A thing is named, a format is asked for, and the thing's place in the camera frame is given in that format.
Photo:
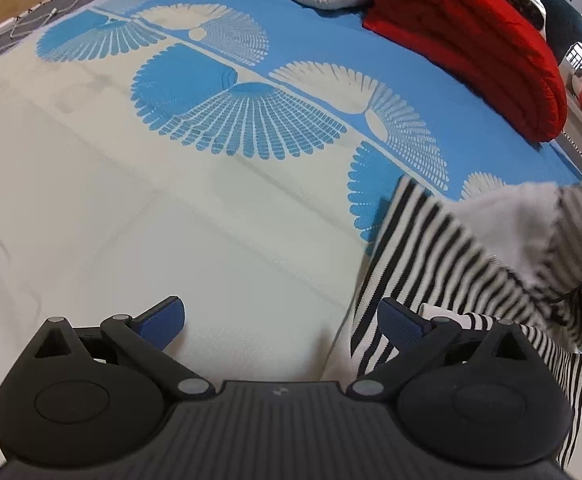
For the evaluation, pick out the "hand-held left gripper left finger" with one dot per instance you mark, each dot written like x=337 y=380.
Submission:
x=163 y=322

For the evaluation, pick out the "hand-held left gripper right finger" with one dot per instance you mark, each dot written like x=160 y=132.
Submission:
x=401 y=327

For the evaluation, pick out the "black white striped garment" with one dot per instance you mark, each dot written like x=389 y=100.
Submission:
x=421 y=240

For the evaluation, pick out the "blue cream patterned bed mat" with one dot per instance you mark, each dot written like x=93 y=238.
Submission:
x=171 y=210

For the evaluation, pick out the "red folded blanket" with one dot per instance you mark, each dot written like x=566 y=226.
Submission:
x=461 y=35

